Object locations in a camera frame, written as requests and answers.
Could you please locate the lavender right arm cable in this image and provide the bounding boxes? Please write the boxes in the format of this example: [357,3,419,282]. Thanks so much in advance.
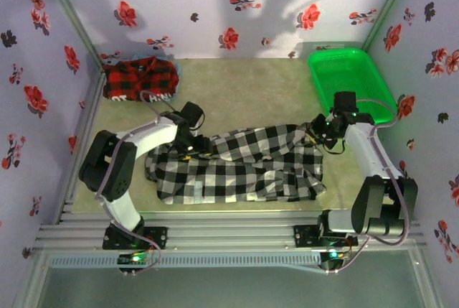
[324,98,410,275]

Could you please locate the controller circuit board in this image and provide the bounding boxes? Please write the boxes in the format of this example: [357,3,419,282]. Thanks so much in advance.
[118,252,151,266]
[321,249,351,262]

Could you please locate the thin black right camera cable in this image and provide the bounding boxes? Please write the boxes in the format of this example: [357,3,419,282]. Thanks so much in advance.
[321,135,346,156]

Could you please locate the red and black plaid shirt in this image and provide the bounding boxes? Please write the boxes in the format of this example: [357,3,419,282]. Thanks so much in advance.
[102,55,180,104]

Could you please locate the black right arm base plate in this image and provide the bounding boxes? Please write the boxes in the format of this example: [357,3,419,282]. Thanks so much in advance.
[293,224,359,250]

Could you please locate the right controller circuit board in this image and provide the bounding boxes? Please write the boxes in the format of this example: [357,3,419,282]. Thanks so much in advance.
[321,249,351,262]

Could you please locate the aluminium corner post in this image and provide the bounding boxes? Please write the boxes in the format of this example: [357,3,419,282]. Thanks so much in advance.
[34,0,107,70]
[361,0,420,51]

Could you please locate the aluminium side rail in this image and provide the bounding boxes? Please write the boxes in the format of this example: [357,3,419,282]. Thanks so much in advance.
[370,123,404,221]
[55,69,108,225]

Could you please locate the aluminium rail frame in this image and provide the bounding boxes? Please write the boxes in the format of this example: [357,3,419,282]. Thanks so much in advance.
[34,210,427,251]

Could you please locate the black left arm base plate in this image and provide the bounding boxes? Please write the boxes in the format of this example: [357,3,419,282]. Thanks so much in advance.
[103,225,169,251]

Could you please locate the left controller circuit board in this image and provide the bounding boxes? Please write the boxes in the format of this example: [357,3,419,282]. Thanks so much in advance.
[118,252,151,266]

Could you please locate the grey slotted cable duct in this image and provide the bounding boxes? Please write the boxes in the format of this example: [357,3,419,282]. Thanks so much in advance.
[48,252,322,270]

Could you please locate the black and white plaid shirt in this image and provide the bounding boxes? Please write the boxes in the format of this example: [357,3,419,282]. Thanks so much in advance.
[144,123,327,205]

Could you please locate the green plastic basket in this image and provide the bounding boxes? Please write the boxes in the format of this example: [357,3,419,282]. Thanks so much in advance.
[307,47,399,126]

